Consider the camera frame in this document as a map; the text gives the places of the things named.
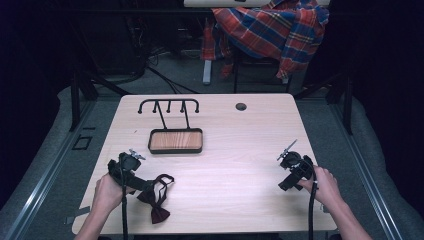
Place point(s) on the person's right hand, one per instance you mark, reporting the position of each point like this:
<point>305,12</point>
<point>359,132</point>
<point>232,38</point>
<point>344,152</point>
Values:
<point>322,187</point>

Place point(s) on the black hook rack wooden tray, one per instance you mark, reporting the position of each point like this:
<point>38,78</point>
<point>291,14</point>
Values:
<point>175,140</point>

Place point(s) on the dark red bow tie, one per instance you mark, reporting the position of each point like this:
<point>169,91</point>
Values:
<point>156,200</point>

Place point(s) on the black metal stand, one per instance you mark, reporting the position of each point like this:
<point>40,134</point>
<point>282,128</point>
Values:
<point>78,96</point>
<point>340,96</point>

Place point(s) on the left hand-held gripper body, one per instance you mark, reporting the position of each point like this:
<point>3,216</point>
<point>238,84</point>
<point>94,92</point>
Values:
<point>127,163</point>

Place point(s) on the person's left hand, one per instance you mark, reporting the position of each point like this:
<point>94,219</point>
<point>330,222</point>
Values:
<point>107,195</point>

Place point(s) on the black tape square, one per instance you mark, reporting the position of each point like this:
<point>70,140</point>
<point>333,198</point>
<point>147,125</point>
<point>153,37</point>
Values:
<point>82,142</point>

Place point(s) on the white desk leg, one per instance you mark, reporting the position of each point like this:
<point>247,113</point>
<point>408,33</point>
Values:
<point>207,72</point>

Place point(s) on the black metal chair frame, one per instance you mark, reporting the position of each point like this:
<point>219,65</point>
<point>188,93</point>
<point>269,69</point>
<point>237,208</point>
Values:
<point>253,71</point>

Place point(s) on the red blue plaid shirt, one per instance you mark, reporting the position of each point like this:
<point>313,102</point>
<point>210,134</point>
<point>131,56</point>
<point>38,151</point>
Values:
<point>273,30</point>

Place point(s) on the aluminium floor rail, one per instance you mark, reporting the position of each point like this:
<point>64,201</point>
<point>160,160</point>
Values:
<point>43,176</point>
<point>365,173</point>

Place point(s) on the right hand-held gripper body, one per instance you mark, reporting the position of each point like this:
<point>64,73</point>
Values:
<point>296,165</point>

